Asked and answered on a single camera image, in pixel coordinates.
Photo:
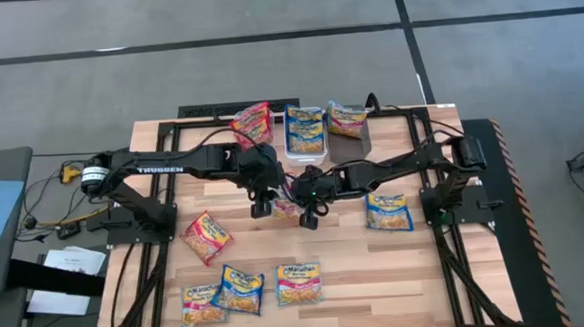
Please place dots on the grey side cart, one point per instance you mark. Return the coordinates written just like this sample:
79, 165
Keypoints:
1, 163

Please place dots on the clear plastic bin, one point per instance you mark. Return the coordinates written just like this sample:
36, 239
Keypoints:
234, 139

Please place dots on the dark grey plastic bin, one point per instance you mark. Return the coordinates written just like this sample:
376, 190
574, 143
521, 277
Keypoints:
351, 150

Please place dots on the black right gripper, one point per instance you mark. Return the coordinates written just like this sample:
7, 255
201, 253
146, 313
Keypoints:
315, 184

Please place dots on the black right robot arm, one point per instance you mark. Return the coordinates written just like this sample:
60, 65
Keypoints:
397, 165

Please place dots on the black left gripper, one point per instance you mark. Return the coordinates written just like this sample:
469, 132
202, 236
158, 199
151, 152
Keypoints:
262, 167

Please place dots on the yellow power splitter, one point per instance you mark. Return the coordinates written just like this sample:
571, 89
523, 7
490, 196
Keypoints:
69, 173

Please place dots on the black cart beam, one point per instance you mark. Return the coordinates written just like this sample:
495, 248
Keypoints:
53, 281

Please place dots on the light-blue Maruchan ramen pack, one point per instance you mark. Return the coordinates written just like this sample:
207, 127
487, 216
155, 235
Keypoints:
298, 283
347, 120
197, 306

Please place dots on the black round floor puck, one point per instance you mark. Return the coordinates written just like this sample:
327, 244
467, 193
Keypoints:
30, 222

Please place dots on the white paper sheet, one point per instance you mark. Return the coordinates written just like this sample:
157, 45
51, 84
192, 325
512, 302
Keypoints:
59, 303
74, 262

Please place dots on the black power brick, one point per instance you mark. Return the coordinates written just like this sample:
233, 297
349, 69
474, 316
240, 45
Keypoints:
114, 219

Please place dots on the white plastic bin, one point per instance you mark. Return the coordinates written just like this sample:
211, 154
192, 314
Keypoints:
306, 159

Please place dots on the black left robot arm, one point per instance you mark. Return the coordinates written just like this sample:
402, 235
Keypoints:
172, 162

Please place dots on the black power adapter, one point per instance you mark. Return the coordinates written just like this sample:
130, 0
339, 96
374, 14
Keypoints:
68, 230

